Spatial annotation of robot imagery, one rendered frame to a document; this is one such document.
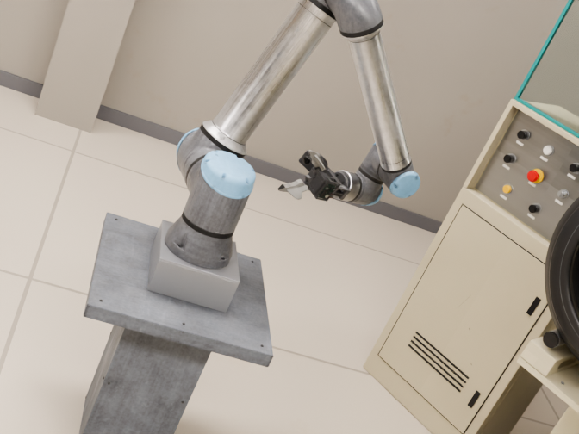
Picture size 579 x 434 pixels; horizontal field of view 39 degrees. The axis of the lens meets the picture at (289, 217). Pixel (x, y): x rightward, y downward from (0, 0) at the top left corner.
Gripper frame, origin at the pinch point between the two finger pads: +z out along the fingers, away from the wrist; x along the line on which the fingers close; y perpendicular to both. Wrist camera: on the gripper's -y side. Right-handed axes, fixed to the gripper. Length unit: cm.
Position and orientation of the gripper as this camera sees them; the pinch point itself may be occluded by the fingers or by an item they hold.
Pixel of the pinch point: (291, 168)
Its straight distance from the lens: 234.4
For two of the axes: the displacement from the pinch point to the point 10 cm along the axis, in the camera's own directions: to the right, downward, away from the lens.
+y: 4.7, 7.0, -5.4
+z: -6.7, -1.3, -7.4
